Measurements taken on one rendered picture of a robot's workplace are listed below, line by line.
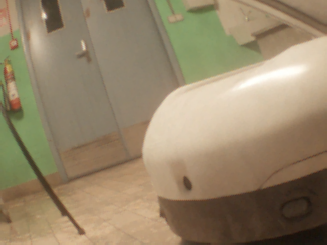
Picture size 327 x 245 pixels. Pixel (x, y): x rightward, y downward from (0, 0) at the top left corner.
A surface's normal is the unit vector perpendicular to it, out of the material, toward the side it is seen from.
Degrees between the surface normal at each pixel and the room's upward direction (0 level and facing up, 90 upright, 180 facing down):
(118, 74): 90
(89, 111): 90
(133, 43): 90
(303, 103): 57
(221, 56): 90
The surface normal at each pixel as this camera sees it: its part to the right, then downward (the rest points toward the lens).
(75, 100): 0.31, -0.09
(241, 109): -0.70, -0.38
